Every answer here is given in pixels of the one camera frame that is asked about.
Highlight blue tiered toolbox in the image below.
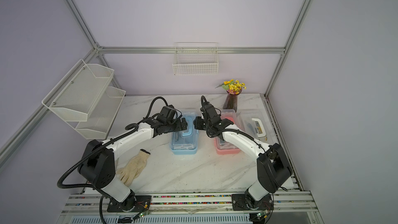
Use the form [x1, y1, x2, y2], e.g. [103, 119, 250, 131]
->
[170, 108, 199, 155]

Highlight pink toolbox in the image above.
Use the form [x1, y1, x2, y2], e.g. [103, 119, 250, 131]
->
[214, 109, 243, 155]

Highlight clear white toolbox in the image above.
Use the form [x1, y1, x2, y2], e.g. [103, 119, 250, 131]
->
[238, 110, 275, 145]

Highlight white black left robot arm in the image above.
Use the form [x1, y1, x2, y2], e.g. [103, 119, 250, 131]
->
[77, 105, 188, 208]

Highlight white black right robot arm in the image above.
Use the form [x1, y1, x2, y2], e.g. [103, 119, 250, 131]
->
[193, 97, 292, 211]

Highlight dark glass flower vase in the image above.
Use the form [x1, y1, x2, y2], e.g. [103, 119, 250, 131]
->
[223, 92, 238, 112]

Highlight yellow artificial flowers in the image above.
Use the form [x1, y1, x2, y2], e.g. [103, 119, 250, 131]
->
[216, 79, 247, 95]

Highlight cream knit work glove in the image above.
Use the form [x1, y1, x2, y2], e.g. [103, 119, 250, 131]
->
[116, 149, 151, 187]

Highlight white wire wall basket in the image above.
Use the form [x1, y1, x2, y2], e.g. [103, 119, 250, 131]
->
[172, 42, 219, 76]

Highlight lower white mesh wall shelf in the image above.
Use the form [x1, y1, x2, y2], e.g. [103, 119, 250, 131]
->
[73, 86, 125, 140]

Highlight white mesh wall shelf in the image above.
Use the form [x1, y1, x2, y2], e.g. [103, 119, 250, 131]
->
[73, 86, 125, 140]
[41, 60, 114, 122]

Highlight upper white mesh wall shelf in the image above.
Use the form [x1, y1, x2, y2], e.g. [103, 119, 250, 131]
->
[41, 60, 114, 122]

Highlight aluminium frame rails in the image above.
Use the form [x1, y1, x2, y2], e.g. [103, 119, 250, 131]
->
[1, 0, 313, 170]

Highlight robot base rail plate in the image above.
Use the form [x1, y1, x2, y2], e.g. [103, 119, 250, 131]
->
[57, 190, 324, 224]

